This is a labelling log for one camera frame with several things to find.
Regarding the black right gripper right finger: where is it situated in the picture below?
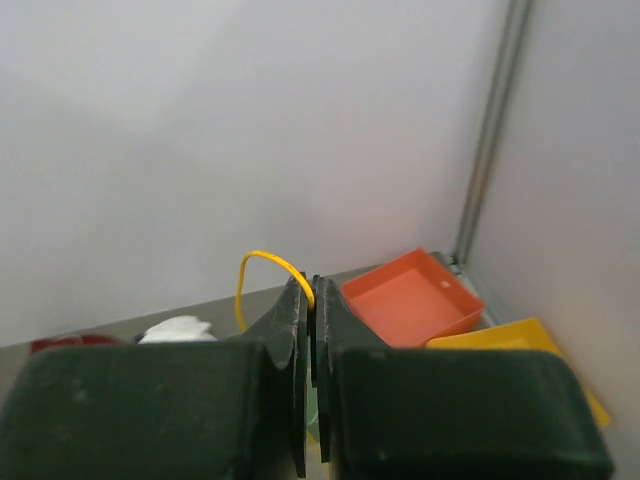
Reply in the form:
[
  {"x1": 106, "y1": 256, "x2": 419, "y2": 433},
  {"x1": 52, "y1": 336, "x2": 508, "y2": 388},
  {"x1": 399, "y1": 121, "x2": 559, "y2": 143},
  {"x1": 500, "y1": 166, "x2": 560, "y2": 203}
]
[{"x1": 311, "y1": 276, "x2": 614, "y2": 479}]

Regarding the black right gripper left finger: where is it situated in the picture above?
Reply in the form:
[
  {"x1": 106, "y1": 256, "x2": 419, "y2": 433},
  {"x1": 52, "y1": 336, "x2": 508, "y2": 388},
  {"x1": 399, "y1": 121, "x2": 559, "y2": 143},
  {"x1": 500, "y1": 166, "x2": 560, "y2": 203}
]
[{"x1": 1, "y1": 280, "x2": 308, "y2": 479}]

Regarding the white cloth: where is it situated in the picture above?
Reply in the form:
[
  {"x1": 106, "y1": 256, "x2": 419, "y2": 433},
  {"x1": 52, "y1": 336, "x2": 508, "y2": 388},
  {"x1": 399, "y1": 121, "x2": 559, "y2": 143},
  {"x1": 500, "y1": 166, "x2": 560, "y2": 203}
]
[{"x1": 136, "y1": 316, "x2": 217, "y2": 344}]

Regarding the orange plastic bin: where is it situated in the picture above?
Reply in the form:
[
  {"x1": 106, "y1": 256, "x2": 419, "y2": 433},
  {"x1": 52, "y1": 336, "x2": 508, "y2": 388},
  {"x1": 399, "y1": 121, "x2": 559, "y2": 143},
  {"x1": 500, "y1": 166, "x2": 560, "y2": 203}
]
[{"x1": 341, "y1": 248, "x2": 484, "y2": 348}]

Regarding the dark red cloth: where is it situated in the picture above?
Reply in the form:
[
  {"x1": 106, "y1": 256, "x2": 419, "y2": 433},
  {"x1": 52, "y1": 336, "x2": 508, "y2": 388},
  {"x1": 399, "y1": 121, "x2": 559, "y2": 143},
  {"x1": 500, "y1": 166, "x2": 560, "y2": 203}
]
[{"x1": 29, "y1": 334, "x2": 122, "y2": 355}]

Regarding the yellow plastic bin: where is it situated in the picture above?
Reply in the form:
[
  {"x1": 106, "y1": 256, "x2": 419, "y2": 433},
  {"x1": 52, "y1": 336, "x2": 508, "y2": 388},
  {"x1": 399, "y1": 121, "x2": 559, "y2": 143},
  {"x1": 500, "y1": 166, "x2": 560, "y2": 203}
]
[{"x1": 424, "y1": 317, "x2": 612, "y2": 429}]

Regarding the right aluminium frame post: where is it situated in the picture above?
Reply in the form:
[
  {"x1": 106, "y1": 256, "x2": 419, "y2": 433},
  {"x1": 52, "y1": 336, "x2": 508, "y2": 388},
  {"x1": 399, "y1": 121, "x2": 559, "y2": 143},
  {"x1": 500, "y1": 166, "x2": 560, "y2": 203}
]
[{"x1": 452, "y1": 0, "x2": 534, "y2": 267}]

